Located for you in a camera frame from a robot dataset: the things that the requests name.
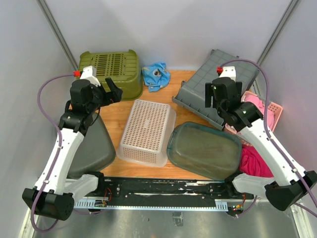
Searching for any large grey plastic bin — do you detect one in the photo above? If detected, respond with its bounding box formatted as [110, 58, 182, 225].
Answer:
[172, 50, 259, 130]

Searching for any olive green plastic basin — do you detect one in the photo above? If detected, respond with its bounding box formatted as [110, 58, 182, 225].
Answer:
[78, 50, 143, 101]

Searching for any grey plastic tray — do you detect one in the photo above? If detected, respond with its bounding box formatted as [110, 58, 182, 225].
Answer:
[67, 113, 116, 179]

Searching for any white perforated plastic basket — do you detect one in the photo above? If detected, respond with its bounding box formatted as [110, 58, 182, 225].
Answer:
[116, 99, 176, 168]

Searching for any clear blue plastic tub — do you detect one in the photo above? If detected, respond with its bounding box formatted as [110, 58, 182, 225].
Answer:
[166, 122, 242, 180]

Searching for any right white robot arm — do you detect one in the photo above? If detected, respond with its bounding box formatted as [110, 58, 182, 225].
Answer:
[205, 77, 317, 211]

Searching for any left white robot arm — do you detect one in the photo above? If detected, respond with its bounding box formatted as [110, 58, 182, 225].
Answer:
[22, 76, 123, 221]

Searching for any blue patterned cloth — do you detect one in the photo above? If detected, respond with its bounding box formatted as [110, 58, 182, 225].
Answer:
[141, 62, 170, 92]

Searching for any light pink cloth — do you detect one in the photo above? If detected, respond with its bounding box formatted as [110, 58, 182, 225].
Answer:
[242, 94, 274, 129]

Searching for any pink plastic basket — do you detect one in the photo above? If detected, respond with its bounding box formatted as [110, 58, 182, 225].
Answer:
[224, 91, 283, 146]

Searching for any magenta cloth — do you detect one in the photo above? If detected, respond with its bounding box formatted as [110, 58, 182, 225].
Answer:
[239, 145, 273, 178]

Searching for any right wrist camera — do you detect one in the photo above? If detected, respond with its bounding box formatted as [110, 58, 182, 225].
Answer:
[216, 66, 236, 81]

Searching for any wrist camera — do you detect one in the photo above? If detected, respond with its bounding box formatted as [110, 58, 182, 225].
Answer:
[73, 65, 101, 87]
[216, 66, 236, 81]

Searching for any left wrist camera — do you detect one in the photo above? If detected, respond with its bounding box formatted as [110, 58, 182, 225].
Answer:
[73, 65, 101, 87]

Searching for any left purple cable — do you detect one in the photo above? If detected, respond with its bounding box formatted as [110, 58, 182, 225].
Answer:
[30, 71, 109, 233]

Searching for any purple cable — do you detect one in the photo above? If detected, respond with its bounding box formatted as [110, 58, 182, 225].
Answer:
[30, 71, 109, 233]
[216, 59, 317, 216]

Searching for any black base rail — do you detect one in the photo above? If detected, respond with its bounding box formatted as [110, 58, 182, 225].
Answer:
[66, 175, 255, 208]

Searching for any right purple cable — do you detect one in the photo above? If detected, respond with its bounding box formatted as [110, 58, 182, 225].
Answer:
[216, 59, 317, 216]

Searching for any aluminium cable duct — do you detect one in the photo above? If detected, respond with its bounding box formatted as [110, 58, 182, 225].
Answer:
[74, 199, 229, 212]

